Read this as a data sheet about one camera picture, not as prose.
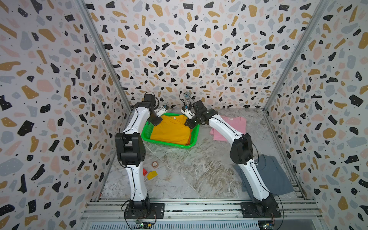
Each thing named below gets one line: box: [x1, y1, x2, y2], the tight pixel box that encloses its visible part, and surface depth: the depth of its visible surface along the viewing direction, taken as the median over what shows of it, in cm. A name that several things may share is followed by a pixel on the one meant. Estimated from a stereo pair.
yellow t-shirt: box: [149, 114, 190, 146], surface depth 98 cm
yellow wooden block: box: [146, 171, 159, 181], surface depth 87 cm
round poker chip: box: [151, 161, 159, 169], surface depth 91 cm
